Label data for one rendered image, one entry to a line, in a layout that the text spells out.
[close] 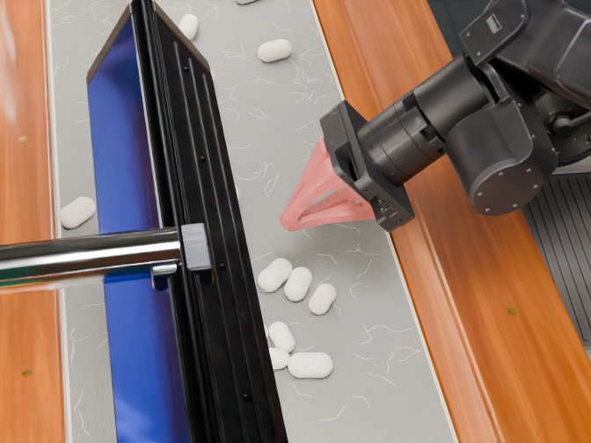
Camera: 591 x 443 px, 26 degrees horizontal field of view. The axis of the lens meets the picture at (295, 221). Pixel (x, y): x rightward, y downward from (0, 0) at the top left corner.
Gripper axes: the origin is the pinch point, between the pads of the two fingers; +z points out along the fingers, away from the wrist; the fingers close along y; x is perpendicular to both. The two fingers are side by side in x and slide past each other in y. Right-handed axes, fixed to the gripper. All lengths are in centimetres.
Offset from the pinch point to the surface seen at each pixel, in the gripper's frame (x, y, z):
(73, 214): -5.8, -11.9, 18.7
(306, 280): 6.6, -0.1, 3.6
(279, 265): 5.0, -2.0, 5.0
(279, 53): 9.0, -34.7, 1.3
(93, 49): -2.2, -40.8, 17.4
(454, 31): 102, -143, 6
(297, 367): 5.0, 9.6, 5.5
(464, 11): 105, -150, 3
